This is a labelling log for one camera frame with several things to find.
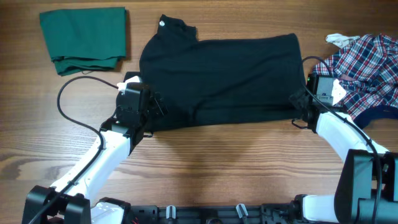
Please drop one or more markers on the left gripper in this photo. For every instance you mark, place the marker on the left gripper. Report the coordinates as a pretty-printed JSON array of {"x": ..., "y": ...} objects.
[{"x": 158, "y": 105}]

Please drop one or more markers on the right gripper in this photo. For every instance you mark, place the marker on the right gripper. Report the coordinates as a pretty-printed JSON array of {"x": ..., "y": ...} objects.
[{"x": 299, "y": 99}]

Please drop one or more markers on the black t-shirt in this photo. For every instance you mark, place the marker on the black t-shirt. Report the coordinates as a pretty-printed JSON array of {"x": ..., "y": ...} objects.
[{"x": 209, "y": 82}]

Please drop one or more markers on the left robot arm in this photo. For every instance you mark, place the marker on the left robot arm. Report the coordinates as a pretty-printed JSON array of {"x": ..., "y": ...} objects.
[{"x": 69, "y": 199}]

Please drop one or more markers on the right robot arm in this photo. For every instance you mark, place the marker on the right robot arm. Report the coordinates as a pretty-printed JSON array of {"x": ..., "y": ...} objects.
[{"x": 367, "y": 188}]

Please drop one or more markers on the small white cloth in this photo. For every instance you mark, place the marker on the small white cloth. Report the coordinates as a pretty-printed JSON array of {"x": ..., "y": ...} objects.
[{"x": 340, "y": 40}]

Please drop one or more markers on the red plaid shirt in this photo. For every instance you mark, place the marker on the red plaid shirt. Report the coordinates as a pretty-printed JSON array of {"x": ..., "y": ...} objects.
[{"x": 367, "y": 70}]

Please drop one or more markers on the folded green cloth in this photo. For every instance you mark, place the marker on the folded green cloth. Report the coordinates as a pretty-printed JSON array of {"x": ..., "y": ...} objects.
[{"x": 85, "y": 39}]

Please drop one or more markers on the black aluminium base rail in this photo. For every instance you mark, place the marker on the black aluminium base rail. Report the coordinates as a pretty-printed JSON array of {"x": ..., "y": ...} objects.
[{"x": 202, "y": 214}]

